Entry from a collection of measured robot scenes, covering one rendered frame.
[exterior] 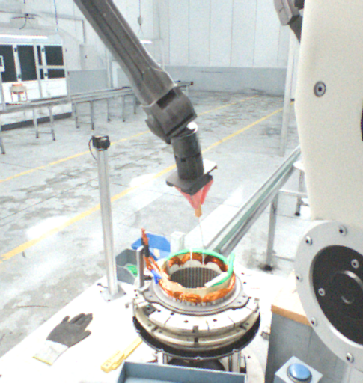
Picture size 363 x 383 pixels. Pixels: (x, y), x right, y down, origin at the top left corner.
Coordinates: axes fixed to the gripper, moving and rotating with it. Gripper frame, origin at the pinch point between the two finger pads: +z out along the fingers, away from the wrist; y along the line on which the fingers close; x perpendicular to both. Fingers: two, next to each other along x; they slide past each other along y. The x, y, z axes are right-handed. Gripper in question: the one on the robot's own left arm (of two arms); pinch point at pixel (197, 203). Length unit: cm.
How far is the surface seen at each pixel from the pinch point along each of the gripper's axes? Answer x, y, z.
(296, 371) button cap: 31.4, 11.1, 22.7
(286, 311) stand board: 21.6, -2.1, 27.0
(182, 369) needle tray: 15.2, 26.3, 17.1
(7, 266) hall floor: -219, 21, 156
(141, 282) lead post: -6.8, 17.0, 16.0
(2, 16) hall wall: -1053, -396, 112
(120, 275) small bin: -49, 4, 59
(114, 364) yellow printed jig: -15, 31, 47
